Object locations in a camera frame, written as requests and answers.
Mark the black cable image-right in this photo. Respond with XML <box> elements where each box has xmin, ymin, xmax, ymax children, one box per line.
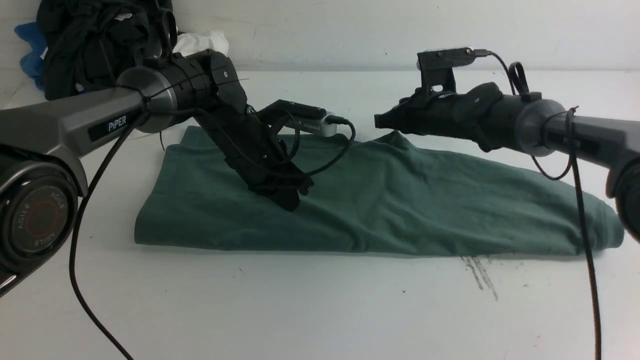
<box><xmin>487</xmin><ymin>50</ymin><xmax>602</xmax><ymax>360</ymax></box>

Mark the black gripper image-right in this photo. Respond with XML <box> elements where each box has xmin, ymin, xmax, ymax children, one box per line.
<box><xmin>374</xmin><ymin>82</ymin><xmax>503</xmax><ymax>151</ymax></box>

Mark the blue crumpled garment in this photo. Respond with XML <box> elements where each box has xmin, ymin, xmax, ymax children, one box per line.
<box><xmin>14</xmin><ymin>22</ymin><xmax>48</xmax><ymax>92</ymax></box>

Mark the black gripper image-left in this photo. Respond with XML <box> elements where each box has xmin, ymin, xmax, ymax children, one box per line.
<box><xmin>198</xmin><ymin>100</ymin><xmax>314</xmax><ymax>212</ymax></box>

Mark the white crumpled shirt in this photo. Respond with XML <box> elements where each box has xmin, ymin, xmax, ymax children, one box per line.
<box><xmin>173</xmin><ymin>30</ymin><xmax>230</xmax><ymax>57</ymax></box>

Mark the black crumpled garment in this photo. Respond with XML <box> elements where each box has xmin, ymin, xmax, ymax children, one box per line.
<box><xmin>36</xmin><ymin>0</ymin><xmax>178</xmax><ymax>101</ymax></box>

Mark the green long sleeve shirt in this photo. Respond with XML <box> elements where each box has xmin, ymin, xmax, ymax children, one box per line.
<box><xmin>134</xmin><ymin>125</ymin><xmax>625</xmax><ymax>257</ymax></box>

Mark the black cable image-left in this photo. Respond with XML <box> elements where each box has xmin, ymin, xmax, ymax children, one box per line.
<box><xmin>69</xmin><ymin>107</ymin><xmax>357</xmax><ymax>360</ymax></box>

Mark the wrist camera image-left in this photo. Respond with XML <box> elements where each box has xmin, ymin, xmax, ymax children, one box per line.
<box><xmin>256</xmin><ymin>99</ymin><xmax>338</xmax><ymax>137</ymax></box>

